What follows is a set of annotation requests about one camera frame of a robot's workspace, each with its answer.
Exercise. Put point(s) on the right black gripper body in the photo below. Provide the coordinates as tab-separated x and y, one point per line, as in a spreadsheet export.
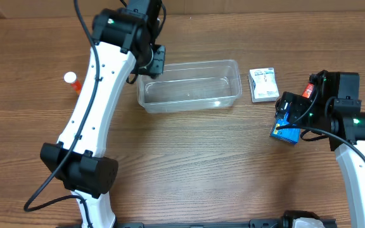
284	109

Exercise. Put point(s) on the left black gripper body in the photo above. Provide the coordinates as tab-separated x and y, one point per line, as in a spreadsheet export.
157	60

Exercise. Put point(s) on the white medicine box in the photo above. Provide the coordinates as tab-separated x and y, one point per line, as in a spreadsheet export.
263	86

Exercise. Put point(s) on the orange tube white cap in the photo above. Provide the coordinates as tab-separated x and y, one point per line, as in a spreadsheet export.
71	78

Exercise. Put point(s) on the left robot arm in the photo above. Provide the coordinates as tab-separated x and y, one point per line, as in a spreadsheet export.
123	47

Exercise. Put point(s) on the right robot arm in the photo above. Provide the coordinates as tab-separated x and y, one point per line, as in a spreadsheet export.
332	110

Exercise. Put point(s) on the clear plastic container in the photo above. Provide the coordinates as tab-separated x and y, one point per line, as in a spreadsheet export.
191	86

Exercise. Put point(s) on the red box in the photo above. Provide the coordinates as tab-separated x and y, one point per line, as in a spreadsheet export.
308	90

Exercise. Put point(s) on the blue box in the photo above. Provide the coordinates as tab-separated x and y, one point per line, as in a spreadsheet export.
289	135

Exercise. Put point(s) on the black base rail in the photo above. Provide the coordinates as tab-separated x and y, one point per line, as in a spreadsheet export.
290	218

